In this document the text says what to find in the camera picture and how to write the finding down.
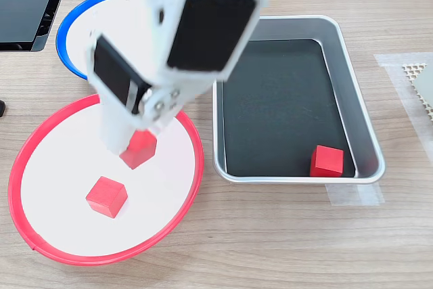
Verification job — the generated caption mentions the red cube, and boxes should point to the red cube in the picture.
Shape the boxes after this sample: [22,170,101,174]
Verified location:
[309,145,344,177]
[118,129,158,171]
[85,175,129,219]

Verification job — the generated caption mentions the red-rimmed white plate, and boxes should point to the red-rimmed white plate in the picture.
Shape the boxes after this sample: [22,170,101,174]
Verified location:
[7,92,205,267]

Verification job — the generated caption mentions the black tray mat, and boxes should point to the black tray mat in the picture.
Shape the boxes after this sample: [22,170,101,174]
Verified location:
[221,39,357,178]

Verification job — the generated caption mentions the clear tape strip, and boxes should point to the clear tape strip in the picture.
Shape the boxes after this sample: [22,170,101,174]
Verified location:
[325,182,386,206]
[373,52,433,161]

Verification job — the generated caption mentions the blue-rimmed white plate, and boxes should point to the blue-rimmed white plate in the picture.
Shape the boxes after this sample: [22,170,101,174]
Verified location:
[55,0,150,83]

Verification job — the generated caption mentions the steel tray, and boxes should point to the steel tray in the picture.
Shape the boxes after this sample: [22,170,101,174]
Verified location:
[212,15,386,185]

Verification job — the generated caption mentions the black electronic device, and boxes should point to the black electronic device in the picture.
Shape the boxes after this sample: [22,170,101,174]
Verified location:
[0,0,74,53]

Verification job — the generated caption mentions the pale perforated base plate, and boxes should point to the pale perforated base plate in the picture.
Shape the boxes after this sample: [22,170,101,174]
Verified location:
[401,62,433,123]

